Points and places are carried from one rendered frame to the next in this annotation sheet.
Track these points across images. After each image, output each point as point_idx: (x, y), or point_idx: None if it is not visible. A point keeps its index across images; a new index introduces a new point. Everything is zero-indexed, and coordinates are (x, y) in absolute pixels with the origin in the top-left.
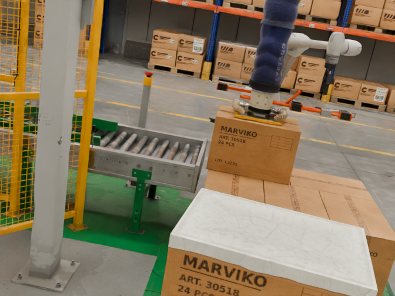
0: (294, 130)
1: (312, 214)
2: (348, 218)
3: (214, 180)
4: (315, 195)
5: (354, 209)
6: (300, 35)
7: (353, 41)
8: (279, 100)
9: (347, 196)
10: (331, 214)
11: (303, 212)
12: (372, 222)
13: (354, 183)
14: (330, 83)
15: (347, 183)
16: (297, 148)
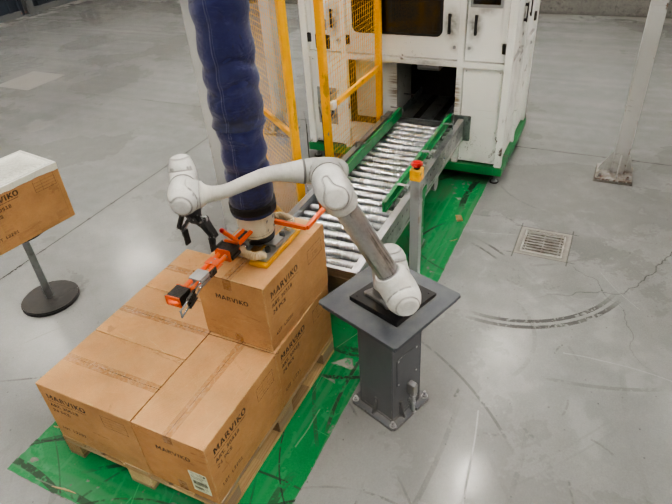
0: (201, 265)
1: (129, 323)
2: (105, 356)
3: None
4: (172, 349)
5: (118, 375)
6: (318, 172)
7: (172, 183)
8: (389, 303)
9: (156, 389)
10: (120, 342)
11: (136, 317)
12: (84, 378)
13: (195, 429)
14: (176, 227)
15: (197, 416)
16: (197, 288)
